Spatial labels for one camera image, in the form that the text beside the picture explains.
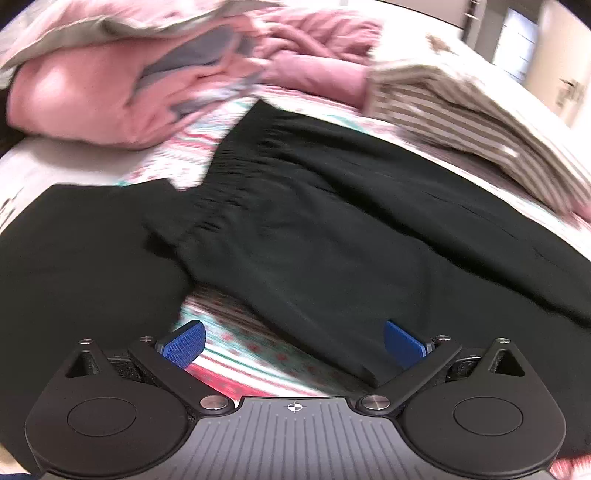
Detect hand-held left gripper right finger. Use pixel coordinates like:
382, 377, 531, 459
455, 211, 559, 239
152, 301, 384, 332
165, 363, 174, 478
357, 319, 528, 414

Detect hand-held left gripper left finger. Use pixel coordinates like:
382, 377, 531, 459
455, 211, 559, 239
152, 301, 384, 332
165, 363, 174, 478
65, 319, 234, 414

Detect black pants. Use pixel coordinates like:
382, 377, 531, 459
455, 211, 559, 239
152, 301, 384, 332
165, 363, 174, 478
143, 99, 591, 387

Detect patterned pink bed sheet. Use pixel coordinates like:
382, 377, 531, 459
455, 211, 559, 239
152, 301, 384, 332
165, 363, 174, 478
111, 85, 384, 398

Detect black cloth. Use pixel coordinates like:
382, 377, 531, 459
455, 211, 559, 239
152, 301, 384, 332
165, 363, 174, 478
0, 181, 194, 474

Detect striped beige folded blanket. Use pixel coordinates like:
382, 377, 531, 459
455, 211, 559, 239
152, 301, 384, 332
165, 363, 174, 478
362, 34, 591, 220

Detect pink and grey quilt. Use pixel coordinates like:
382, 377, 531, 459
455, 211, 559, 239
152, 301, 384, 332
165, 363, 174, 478
0, 0, 278, 149

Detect mauve pink comforter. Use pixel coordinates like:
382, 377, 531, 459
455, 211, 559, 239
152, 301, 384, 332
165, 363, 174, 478
252, 8, 384, 109

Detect window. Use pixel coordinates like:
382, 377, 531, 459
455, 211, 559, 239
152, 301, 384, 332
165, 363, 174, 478
493, 7, 539, 84

